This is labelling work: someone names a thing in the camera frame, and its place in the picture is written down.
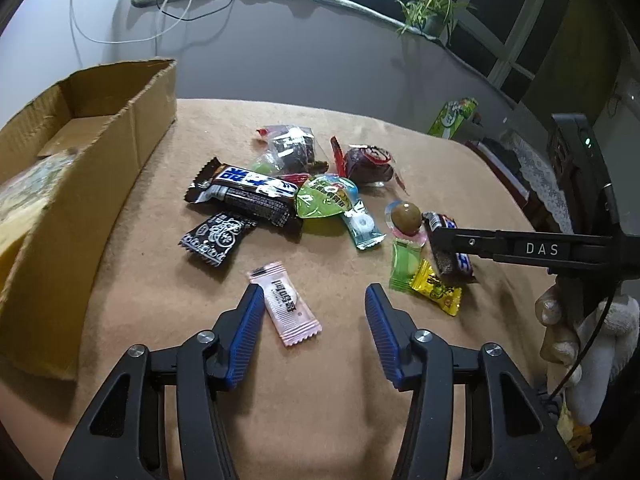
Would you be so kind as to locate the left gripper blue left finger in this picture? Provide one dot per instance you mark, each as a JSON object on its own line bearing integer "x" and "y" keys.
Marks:
{"x": 121, "y": 435}

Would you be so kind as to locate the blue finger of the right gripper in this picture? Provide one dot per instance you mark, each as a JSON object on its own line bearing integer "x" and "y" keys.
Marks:
{"x": 554, "y": 251}

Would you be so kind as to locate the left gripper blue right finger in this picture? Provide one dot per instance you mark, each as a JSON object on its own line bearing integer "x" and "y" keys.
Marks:
{"x": 508, "y": 434}

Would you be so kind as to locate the small Snickers bar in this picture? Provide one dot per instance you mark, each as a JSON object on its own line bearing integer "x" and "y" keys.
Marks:
{"x": 453, "y": 268}

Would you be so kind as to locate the yellow candy packet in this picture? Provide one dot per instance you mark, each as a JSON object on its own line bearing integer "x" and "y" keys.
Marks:
{"x": 427, "y": 284}

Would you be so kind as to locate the green candy wrapper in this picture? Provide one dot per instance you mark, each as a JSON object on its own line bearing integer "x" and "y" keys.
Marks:
{"x": 406, "y": 259}

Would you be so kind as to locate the brown egg candy packet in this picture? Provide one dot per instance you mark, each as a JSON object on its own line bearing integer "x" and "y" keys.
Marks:
{"x": 405, "y": 222}

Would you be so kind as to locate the pink candy packet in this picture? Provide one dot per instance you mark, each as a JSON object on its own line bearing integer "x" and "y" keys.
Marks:
{"x": 290, "y": 314}

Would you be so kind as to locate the teal mint candy packet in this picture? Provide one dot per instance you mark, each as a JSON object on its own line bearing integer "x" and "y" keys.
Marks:
{"x": 362, "y": 227}

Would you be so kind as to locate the black patterned candy packet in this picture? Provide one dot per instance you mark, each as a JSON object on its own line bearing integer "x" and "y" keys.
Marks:
{"x": 214, "y": 240}

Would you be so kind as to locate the red dried plum packet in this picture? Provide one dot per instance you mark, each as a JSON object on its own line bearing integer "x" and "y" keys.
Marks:
{"x": 366, "y": 165}

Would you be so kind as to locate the green jelly cup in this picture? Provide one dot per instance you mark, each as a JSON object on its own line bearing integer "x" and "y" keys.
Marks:
{"x": 324, "y": 196}

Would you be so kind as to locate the packaged sliced bread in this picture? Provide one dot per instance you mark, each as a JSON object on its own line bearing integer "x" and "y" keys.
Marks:
{"x": 23, "y": 198}

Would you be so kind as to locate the large Snickers bar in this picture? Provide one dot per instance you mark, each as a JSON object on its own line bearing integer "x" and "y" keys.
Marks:
{"x": 267, "y": 198}

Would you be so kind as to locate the clear dark dates packet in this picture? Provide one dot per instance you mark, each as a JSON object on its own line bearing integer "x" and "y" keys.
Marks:
{"x": 297, "y": 147}

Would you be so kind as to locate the small green round candy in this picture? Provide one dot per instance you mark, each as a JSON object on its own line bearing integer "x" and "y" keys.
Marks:
{"x": 267, "y": 164}

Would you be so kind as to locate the white gloved right hand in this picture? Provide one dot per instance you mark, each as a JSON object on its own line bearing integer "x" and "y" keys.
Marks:
{"x": 585, "y": 352}

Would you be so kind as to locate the white lace cloth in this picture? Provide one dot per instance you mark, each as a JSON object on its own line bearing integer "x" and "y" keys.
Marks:
{"x": 540, "y": 177}

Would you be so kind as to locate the green carton box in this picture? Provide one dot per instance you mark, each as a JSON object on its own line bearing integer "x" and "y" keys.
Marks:
{"x": 451, "y": 116}

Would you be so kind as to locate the potted spider plant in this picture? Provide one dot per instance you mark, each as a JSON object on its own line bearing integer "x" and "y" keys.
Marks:
{"x": 431, "y": 18}

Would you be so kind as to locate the brown cardboard box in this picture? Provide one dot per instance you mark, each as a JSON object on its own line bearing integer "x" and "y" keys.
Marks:
{"x": 113, "y": 115}

